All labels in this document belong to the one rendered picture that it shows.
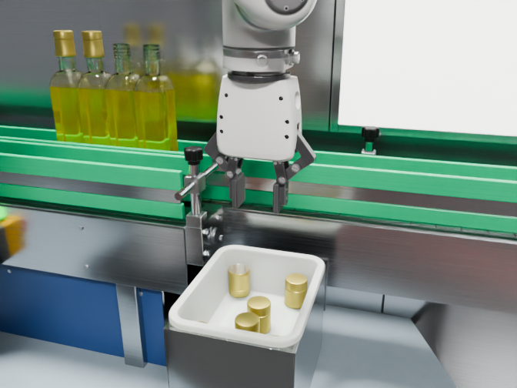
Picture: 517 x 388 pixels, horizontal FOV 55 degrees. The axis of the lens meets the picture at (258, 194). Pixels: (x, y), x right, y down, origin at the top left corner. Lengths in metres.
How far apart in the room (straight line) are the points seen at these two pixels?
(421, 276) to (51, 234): 0.63
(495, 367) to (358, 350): 0.32
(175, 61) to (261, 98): 0.47
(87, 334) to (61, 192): 0.29
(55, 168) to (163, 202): 0.20
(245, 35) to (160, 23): 0.49
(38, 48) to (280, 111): 0.76
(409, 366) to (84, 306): 0.61
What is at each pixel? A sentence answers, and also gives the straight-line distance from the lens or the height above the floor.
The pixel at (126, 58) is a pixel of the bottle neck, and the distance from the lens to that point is 0.93.
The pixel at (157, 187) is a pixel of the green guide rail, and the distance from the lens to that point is 0.81.
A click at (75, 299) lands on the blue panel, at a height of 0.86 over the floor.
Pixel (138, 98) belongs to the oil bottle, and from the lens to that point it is 0.91.
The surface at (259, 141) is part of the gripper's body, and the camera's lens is 0.60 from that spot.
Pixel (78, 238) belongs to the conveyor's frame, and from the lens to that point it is 0.91.
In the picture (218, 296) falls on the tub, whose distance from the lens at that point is 0.80.
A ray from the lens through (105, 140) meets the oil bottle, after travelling 0.97.
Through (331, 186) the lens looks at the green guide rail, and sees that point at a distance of 0.82.
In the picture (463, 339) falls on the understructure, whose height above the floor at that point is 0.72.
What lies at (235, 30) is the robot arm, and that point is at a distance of 0.58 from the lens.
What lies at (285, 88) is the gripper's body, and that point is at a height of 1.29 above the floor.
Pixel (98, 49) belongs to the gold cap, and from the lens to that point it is 0.96.
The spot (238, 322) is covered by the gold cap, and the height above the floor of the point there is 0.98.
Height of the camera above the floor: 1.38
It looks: 21 degrees down
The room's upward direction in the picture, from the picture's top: straight up
